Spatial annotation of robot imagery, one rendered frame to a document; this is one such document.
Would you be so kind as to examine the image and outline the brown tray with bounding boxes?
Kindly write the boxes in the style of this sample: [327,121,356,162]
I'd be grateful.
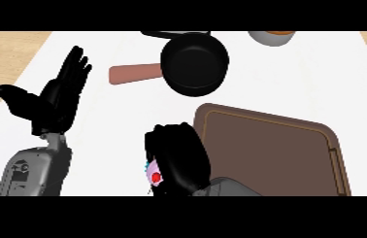
[191,102,352,197]

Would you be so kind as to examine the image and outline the pink cupcake with red cherry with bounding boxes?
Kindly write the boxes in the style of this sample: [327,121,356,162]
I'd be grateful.
[143,158,166,187]

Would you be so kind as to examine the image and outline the black flat object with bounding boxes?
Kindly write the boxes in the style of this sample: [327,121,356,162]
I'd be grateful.
[138,30,212,41]

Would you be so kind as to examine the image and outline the black pan with brown handle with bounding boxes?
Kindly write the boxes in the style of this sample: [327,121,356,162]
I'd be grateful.
[107,32,231,98]

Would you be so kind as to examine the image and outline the grey bowl with orange contents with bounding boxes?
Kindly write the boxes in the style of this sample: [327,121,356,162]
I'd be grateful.
[246,30,296,48]

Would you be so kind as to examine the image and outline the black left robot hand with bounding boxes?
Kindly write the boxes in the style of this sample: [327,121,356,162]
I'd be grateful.
[0,45,93,137]

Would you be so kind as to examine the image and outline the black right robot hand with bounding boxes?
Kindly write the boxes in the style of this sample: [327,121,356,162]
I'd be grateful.
[143,121,212,197]

